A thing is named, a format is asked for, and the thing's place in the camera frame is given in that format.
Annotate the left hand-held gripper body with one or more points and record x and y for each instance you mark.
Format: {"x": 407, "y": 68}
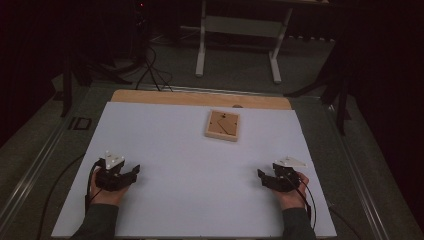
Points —
{"x": 111, "y": 178}

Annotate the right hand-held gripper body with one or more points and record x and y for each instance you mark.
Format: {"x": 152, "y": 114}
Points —
{"x": 283, "y": 180}

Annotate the wooden picture frame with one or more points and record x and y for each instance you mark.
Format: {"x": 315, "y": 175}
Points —
{"x": 222, "y": 125}

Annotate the person's left hand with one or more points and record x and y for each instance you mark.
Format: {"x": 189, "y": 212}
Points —
{"x": 106, "y": 197}

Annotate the person's right hand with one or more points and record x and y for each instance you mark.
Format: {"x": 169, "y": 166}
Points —
{"x": 293, "y": 199}

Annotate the white table mat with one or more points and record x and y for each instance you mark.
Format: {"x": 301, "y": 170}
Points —
{"x": 186, "y": 186}

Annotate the black floor socket plate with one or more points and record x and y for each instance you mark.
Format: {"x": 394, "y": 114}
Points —
{"x": 80, "y": 123}

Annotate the black tripod stand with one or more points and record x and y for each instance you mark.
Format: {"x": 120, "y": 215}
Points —
{"x": 340, "y": 100}

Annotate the metal floor rail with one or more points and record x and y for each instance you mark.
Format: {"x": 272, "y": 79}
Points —
{"x": 361, "y": 180}
{"x": 30, "y": 175}

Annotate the white metal desk frame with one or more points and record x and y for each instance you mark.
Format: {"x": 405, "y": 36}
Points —
{"x": 240, "y": 26}

